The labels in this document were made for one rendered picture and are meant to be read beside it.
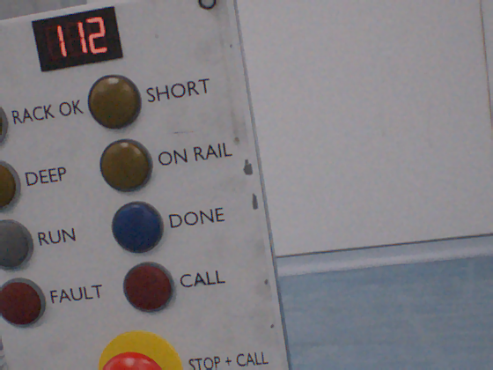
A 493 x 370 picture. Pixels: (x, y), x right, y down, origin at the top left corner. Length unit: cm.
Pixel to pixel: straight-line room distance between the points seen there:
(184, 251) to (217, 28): 13
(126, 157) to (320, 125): 343
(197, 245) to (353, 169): 343
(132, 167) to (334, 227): 351
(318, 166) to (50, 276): 344
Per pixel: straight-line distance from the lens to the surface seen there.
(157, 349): 45
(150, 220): 42
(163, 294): 43
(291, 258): 396
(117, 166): 42
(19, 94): 44
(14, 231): 45
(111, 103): 42
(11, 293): 46
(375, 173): 385
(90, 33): 42
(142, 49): 42
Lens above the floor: 105
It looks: 11 degrees down
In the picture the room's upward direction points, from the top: 9 degrees counter-clockwise
